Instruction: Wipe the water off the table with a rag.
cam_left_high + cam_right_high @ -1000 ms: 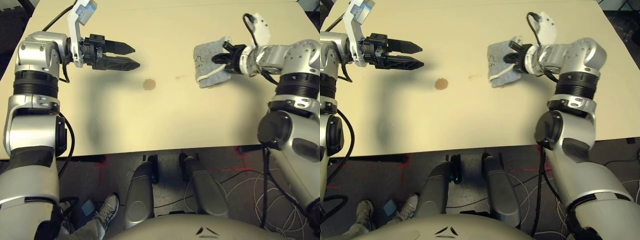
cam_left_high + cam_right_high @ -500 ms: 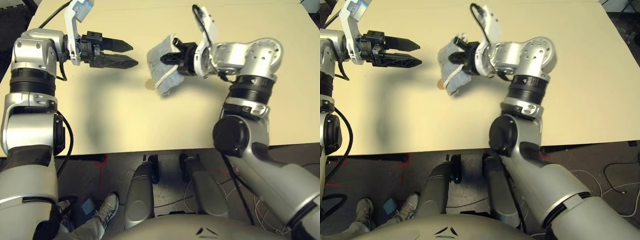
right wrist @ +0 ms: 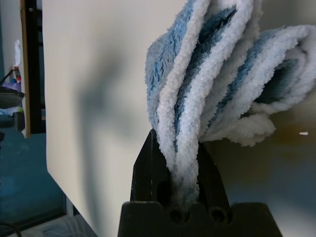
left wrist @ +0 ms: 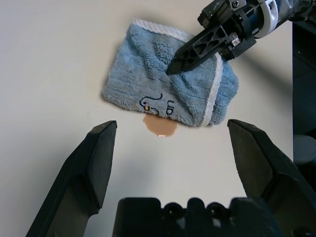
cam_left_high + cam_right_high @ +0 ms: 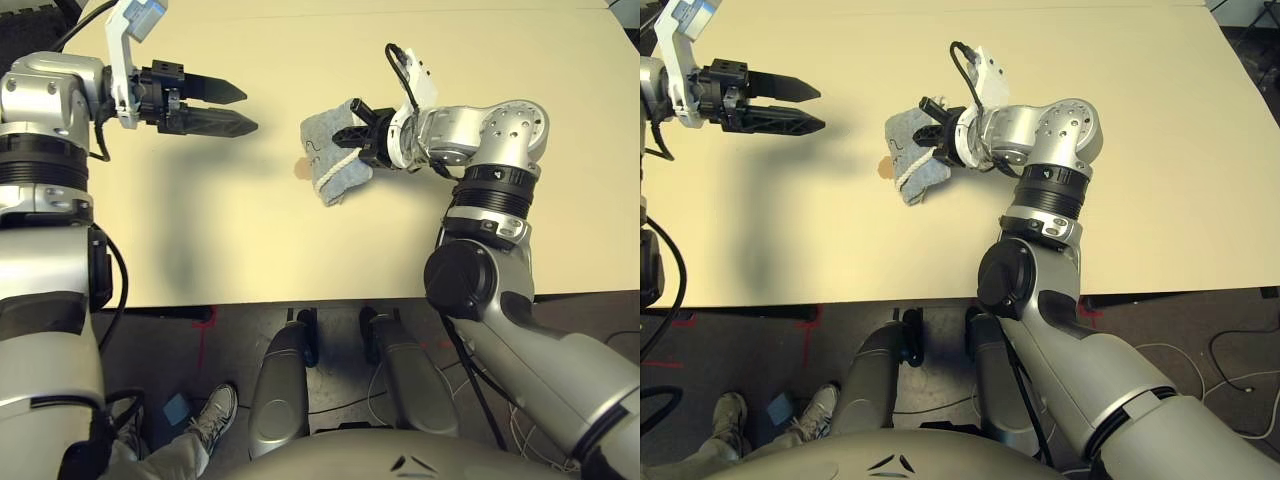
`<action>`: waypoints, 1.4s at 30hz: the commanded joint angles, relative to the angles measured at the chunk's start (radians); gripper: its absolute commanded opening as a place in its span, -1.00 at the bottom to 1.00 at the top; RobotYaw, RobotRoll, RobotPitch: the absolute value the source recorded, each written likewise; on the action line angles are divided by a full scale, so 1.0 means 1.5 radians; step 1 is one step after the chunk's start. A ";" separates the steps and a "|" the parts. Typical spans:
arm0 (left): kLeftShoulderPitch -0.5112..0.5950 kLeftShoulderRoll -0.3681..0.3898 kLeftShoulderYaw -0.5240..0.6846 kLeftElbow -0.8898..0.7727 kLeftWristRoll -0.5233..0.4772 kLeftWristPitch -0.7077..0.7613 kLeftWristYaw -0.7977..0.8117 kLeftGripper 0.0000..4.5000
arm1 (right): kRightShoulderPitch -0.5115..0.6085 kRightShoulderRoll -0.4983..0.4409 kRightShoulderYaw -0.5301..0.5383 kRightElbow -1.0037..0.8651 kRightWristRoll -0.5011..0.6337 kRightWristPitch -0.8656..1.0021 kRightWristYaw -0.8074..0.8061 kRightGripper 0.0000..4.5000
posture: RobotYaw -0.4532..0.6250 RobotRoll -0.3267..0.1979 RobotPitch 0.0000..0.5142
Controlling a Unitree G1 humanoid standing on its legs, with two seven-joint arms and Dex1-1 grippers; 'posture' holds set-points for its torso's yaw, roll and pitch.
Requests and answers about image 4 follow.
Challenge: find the blue terry rag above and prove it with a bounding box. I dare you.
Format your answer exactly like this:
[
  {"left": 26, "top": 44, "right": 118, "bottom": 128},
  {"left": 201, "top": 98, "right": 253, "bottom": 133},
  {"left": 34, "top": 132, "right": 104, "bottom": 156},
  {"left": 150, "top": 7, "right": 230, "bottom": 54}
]
[{"left": 101, "top": 17, "right": 239, "bottom": 129}]

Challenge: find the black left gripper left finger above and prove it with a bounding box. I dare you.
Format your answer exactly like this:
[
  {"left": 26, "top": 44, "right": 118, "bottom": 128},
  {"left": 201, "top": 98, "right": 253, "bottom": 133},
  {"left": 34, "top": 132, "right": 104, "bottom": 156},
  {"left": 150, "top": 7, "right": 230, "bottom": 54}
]
[{"left": 25, "top": 120, "right": 118, "bottom": 237}]

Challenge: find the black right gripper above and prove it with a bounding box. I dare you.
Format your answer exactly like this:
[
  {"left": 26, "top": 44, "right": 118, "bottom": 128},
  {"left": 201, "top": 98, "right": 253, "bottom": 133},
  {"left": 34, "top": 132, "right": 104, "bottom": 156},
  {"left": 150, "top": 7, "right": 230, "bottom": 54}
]
[{"left": 166, "top": 0, "right": 267, "bottom": 76}]

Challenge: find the brown liquid puddle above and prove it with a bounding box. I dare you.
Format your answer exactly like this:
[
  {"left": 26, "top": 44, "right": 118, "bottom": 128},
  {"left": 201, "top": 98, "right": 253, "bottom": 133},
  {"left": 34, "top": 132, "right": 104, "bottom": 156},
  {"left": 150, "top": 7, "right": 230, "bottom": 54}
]
[{"left": 142, "top": 115, "right": 178, "bottom": 138}]

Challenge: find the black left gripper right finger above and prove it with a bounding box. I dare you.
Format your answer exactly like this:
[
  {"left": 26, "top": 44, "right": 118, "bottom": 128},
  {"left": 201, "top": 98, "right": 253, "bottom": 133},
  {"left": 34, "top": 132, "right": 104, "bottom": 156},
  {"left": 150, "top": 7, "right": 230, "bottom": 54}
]
[{"left": 226, "top": 118, "right": 316, "bottom": 237}]

